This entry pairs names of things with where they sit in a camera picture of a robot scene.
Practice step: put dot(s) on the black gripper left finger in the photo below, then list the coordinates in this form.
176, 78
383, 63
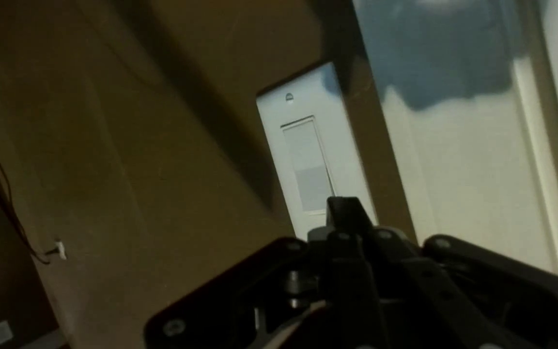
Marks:
290, 303

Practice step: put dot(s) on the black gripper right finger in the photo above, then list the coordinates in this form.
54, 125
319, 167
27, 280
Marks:
472, 297

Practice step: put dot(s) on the white panelled door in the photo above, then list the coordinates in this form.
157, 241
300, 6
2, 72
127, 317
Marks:
472, 161

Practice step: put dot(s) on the white rocker light switch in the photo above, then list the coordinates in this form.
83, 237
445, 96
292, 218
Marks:
308, 165

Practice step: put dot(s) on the white light switch plate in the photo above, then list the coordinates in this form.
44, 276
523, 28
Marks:
271, 142

